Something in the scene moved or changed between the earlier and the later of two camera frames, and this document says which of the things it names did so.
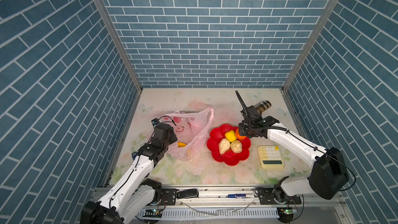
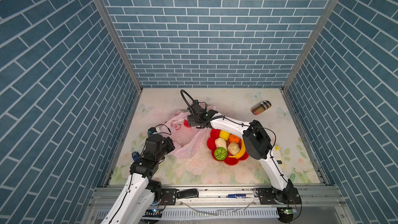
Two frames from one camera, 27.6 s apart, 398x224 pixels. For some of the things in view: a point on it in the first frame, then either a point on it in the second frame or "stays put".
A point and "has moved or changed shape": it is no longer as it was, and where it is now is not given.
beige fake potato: [224, 144] has moved or changed shape
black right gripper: [240, 125] to [190, 120]
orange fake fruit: [238, 136] has moved or changed shape
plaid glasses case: [264, 106] stays put
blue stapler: [134, 154] stays put
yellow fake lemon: [230, 136] to [224, 135]
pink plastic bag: [192, 130] stays put
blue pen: [237, 196] stays put
